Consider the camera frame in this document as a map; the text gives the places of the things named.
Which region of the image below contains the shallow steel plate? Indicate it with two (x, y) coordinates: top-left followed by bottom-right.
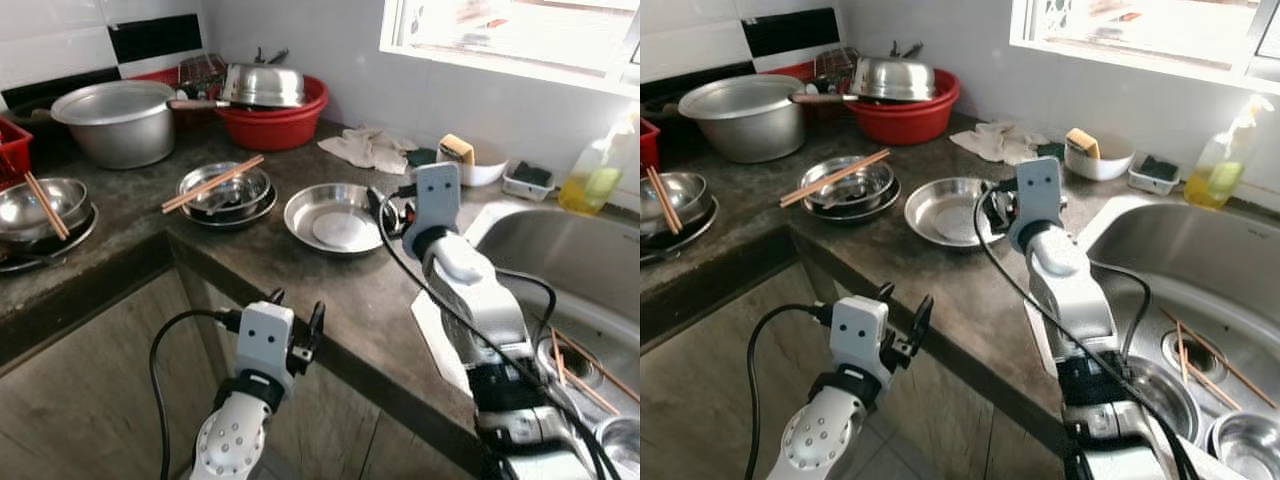
(283, 182), (393, 255)
(904, 176), (1007, 249)

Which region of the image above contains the crumpled beige cloth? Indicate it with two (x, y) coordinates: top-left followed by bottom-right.
(949, 120), (1049, 167)
(317, 126), (420, 177)

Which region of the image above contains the yellow sponge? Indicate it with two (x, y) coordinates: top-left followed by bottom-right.
(439, 133), (477, 167)
(1064, 127), (1102, 162)

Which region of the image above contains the grey wooden base cabinet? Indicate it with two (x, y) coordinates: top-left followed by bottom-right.
(640, 228), (1069, 480)
(0, 263), (483, 480)

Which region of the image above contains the white bowl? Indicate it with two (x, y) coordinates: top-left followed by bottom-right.
(438, 139), (510, 189)
(1062, 132), (1138, 183)

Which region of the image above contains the small white tray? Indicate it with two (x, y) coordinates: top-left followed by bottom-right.
(1127, 154), (1182, 197)
(502, 161), (557, 202)

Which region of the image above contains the red plastic basin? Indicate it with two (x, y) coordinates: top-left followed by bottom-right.
(847, 67), (962, 147)
(214, 74), (330, 152)

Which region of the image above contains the upturned steel mixing bowl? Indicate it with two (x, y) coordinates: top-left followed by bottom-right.
(219, 63), (307, 110)
(851, 56), (939, 104)

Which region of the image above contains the stainless steel sink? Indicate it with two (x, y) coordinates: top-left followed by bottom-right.
(1025, 193), (1280, 480)
(412, 203), (641, 480)

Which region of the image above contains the spray bottle yellow liquid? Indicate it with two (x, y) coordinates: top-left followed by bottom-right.
(557, 108), (640, 215)
(1182, 94), (1277, 212)

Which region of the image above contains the white framed window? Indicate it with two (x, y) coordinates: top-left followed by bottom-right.
(1009, 0), (1280, 97)
(379, 0), (641, 97)

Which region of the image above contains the large steel pot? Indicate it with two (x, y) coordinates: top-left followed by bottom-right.
(678, 73), (807, 165)
(50, 80), (179, 170)

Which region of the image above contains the round sink drain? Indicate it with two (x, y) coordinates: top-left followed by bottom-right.
(538, 334), (603, 391)
(1160, 328), (1227, 383)

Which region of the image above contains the red plastic crate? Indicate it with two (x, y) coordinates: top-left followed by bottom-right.
(0, 114), (35, 187)
(640, 116), (662, 177)

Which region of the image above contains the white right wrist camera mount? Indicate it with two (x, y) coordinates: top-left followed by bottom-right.
(1007, 156), (1065, 253)
(403, 162), (462, 259)

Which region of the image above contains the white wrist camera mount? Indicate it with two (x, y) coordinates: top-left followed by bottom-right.
(236, 301), (297, 375)
(403, 162), (462, 259)
(828, 295), (892, 368)
(1007, 156), (1065, 253)

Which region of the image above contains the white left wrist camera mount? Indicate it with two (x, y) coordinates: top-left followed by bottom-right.
(828, 295), (892, 368)
(236, 301), (297, 375)

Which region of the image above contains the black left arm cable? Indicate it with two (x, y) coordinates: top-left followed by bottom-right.
(149, 308), (245, 480)
(745, 302), (836, 480)

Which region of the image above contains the metal wire rack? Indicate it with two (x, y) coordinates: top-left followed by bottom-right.
(179, 54), (228, 93)
(814, 46), (862, 87)

